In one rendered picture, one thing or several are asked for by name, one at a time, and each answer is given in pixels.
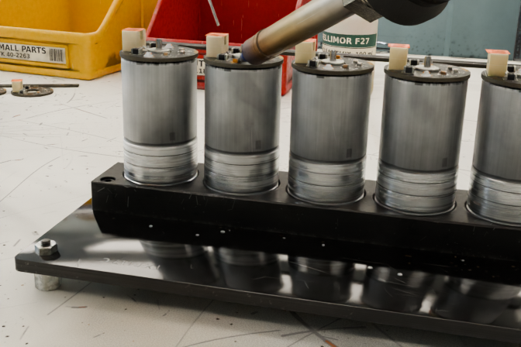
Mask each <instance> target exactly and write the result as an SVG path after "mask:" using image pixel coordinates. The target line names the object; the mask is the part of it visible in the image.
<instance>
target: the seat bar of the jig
mask: <svg viewBox="0 0 521 347"><path fill-rule="evenodd" d="M375 186H376V180H365V184H364V198H363V199H362V200H360V201H358V202H355V203H352V204H343V205H321V204H310V203H306V202H303V201H299V200H297V199H294V198H292V197H291V196H289V195H288V172H287V171H279V176H278V188H277V189H275V190H273V191H270V192H267V193H264V194H256V195H230V194H221V193H218V192H215V191H211V190H209V189H208V188H206V187H205V186H204V163H198V176H197V177H196V178H195V179H194V180H191V181H189V182H187V183H183V184H177V185H171V186H147V185H141V184H135V183H132V182H130V181H128V180H126V179H125V177H124V163H120V162H118V163H116V164H114V165H113V166H111V167H110V168H108V169H107V170H106V171H105V172H103V173H102V174H100V175H99V176H98V177H96V178H95V179H94V180H92V181H91V205H92V210H93V211H105V212H111V213H118V214H125V215H137V216H143V217H151V218H162V219H169V220H176V221H183V222H195V223H202V224H208V225H221V226H227V227H234V228H246V229H253V230H259V231H266V232H278V233H284V234H292V235H303V236H310V237H317V238H324V239H336V240H343V241H349V242H362V243H368V244H375V245H381V246H394V247H400V248H407V249H419V250H426V251H433V252H439V253H451V254H458V255H465V256H477V257H484V258H490V259H503V260H509V261H516V262H521V227H519V226H510V225H501V224H497V223H494V222H489V221H486V220H484V219H481V218H478V217H476V216H474V215H473V214H471V213H470V212H469V211H467V209H466V206H467V199H468V190H461V189H457V191H456V198H455V204H454V210H453V211H451V212H449V213H446V214H443V215H431V216H422V215H407V214H403V213H398V212H395V211H391V210H388V209H386V208H383V207H382V206H380V205H379V204H377V203H376V202H375V201H374V197H375Z"/></svg>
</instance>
